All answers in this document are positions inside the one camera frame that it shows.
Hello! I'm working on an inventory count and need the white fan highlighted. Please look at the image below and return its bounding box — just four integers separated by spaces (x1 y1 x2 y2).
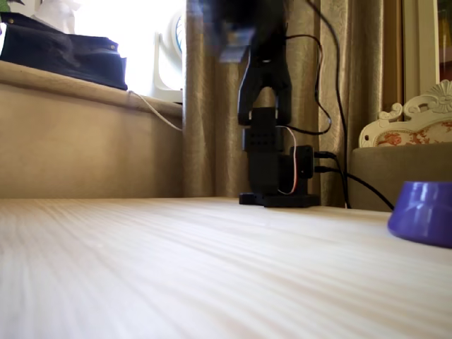
153 9 186 104

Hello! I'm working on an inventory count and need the red white black servo wire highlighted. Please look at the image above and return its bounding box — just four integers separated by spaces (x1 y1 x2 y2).
285 33 333 136

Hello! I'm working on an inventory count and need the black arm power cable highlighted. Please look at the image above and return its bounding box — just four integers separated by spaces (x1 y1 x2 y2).
306 0 351 209

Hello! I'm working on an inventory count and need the beige patterned curtain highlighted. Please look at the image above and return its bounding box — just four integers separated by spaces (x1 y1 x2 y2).
183 0 404 210

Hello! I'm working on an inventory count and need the beige sofa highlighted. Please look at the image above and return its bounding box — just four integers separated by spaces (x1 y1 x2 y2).
0 59 185 200

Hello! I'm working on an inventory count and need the black bag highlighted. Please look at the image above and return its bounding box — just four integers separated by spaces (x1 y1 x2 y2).
0 21 129 92

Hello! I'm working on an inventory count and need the white red base wire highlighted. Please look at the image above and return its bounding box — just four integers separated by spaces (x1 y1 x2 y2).
274 124 299 196

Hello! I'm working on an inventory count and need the black plug cable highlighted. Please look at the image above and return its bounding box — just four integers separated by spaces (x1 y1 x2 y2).
313 165 396 212

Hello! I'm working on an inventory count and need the ornate white headboard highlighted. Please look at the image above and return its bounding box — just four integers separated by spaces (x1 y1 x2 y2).
357 79 452 149

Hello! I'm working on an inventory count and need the thin white cord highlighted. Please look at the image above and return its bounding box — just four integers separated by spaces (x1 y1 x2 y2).
126 89 184 133

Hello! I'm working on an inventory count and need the olive upholstered armrest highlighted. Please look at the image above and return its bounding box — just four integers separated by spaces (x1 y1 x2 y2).
347 142 452 213

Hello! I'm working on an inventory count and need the purple plastic bowl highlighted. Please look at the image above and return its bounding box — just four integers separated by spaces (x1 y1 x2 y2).
386 181 452 249

